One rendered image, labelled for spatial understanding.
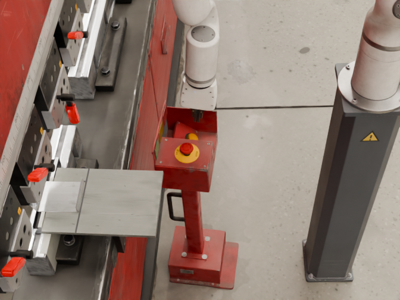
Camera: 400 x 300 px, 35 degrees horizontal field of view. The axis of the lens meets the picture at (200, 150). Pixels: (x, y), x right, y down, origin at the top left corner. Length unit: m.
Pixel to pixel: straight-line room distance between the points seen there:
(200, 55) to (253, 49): 1.65
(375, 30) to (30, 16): 0.77
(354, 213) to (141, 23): 0.92
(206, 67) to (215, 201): 1.11
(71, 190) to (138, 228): 0.20
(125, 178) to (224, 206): 1.16
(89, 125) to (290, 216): 1.11
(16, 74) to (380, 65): 0.85
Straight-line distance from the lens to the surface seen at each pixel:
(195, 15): 1.52
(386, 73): 1.62
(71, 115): 1.50
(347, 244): 2.27
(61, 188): 1.54
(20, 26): 1.27
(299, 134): 2.88
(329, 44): 3.30
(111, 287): 1.65
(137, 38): 2.03
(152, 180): 1.52
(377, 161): 1.86
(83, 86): 1.84
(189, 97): 1.75
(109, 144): 1.76
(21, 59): 1.27
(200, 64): 1.62
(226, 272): 2.48
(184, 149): 1.80
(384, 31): 1.52
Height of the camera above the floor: 2.24
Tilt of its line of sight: 53 degrees down
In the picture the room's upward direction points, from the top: 4 degrees counter-clockwise
